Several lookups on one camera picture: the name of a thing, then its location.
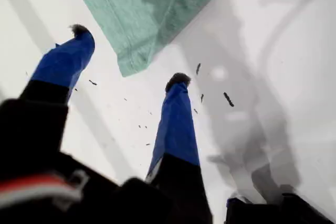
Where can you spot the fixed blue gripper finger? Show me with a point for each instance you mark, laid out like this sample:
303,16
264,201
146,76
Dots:
176,134

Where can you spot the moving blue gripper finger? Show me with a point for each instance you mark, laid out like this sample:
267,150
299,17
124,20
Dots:
65,61

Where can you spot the pale green T-shirt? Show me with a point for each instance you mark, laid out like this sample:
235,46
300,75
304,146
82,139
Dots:
126,11

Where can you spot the thin black debris fleck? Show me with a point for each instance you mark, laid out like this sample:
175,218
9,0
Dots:
198,68

